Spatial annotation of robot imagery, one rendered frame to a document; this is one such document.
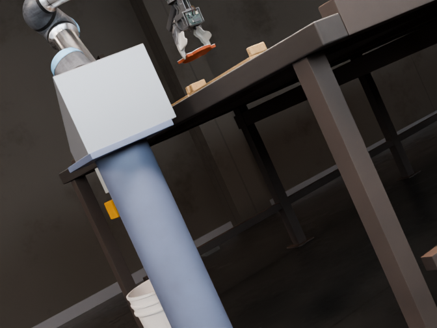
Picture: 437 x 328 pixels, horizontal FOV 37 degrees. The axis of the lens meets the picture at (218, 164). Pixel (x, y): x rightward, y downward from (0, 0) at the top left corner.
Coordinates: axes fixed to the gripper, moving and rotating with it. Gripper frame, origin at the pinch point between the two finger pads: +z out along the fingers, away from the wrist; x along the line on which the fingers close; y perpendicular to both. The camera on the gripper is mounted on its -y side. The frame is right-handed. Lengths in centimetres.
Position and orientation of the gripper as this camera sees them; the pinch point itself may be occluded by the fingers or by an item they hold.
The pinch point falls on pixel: (196, 53)
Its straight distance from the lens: 229.8
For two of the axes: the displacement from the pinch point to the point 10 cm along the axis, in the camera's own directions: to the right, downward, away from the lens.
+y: 5.0, -1.4, -8.5
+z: 3.9, 9.2, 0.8
